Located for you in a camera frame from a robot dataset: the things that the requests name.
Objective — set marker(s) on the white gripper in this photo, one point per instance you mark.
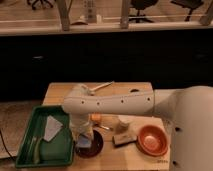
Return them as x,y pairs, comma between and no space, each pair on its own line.
85,129

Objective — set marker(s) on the blue sponge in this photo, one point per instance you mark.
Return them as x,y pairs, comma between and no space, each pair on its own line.
83,142

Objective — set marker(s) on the dark purple bowl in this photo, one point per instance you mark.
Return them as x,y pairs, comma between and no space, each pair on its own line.
95,149

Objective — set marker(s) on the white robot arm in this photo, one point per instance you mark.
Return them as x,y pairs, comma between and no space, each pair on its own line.
189,109

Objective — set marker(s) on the brown block sponge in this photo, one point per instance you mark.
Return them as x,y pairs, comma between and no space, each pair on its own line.
123,139

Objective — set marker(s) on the orange bowl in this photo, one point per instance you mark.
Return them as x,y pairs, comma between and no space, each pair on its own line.
152,141

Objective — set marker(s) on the small orange object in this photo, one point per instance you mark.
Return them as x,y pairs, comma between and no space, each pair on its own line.
95,117

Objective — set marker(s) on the grey cloth in tray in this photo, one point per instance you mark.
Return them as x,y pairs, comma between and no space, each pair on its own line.
53,126

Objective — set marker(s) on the metal utensil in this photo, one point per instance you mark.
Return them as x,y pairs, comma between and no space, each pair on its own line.
103,127

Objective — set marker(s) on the green utensil in tray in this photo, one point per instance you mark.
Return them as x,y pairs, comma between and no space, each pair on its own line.
35,149

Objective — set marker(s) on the white cup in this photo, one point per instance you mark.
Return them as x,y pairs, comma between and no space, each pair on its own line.
124,121

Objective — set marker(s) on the green plastic tray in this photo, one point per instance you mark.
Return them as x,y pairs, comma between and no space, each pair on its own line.
57,152

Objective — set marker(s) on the wooden spoon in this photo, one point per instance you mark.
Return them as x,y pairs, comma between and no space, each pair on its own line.
101,86

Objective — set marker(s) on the office chair left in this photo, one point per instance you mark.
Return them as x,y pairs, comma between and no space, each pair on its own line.
43,4

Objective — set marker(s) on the office chair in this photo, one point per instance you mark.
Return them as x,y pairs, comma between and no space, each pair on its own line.
190,4
43,4
141,5

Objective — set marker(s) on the office chair centre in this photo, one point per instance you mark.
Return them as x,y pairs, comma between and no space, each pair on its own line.
141,5

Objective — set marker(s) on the office chair right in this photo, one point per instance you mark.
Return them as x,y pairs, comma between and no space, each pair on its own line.
190,4

